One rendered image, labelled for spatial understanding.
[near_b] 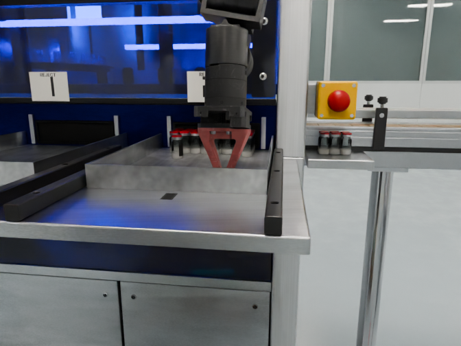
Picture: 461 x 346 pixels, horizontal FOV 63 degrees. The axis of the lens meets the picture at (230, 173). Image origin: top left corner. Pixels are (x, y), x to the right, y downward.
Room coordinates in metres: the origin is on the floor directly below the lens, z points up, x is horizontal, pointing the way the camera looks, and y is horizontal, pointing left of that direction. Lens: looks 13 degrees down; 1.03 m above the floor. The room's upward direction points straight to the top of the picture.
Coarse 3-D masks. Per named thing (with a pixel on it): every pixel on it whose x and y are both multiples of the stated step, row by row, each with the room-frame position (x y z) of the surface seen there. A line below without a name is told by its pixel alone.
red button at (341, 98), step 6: (336, 90) 0.72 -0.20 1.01; (330, 96) 0.70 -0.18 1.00; (336, 96) 0.70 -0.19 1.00; (342, 96) 0.70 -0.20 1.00; (348, 96) 0.70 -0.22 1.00; (330, 102) 0.70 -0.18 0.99; (336, 102) 0.70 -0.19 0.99; (342, 102) 0.70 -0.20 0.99; (348, 102) 0.70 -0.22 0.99; (336, 108) 0.70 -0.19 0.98; (342, 108) 0.70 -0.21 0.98
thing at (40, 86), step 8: (32, 72) 0.82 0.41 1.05; (40, 72) 0.81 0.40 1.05; (48, 72) 0.81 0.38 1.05; (56, 72) 0.81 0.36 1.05; (64, 72) 0.81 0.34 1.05; (32, 80) 0.82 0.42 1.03; (40, 80) 0.81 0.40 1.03; (48, 80) 0.81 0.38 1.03; (56, 80) 0.81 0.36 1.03; (64, 80) 0.81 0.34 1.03; (32, 88) 0.82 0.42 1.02; (40, 88) 0.81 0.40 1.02; (48, 88) 0.81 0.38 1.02; (56, 88) 0.81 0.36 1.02; (64, 88) 0.81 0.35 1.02; (32, 96) 0.82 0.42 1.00; (40, 96) 0.81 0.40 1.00; (48, 96) 0.81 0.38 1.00; (56, 96) 0.81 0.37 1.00; (64, 96) 0.81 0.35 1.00
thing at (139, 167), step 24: (144, 144) 0.75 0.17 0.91; (96, 168) 0.52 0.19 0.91; (120, 168) 0.52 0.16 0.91; (144, 168) 0.51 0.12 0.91; (168, 168) 0.51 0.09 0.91; (192, 168) 0.50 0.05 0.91; (216, 168) 0.50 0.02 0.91; (240, 168) 0.50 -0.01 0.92; (264, 168) 0.64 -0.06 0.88; (216, 192) 0.50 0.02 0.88; (240, 192) 0.49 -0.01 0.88; (264, 192) 0.49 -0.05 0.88
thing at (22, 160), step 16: (0, 144) 0.82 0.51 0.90; (16, 144) 0.87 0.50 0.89; (96, 144) 0.73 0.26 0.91; (112, 144) 0.79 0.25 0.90; (0, 160) 0.71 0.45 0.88; (16, 160) 0.71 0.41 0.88; (32, 160) 0.71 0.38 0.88; (48, 160) 0.57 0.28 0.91; (64, 160) 0.62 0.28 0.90; (0, 176) 0.54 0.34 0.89; (16, 176) 0.54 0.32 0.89
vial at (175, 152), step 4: (176, 140) 0.73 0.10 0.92; (180, 140) 0.73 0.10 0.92; (172, 144) 0.73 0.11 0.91; (176, 144) 0.72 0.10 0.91; (180, 144) 0.73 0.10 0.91; (172, 148) 0.73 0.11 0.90; (176, 148) 0.72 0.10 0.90; (172, 152) 0.73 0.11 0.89; (176, 152) 0.72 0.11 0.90; (172, 156) 0.73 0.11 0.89; (176, 156) 0.72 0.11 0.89; (180, 156) 0.73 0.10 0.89
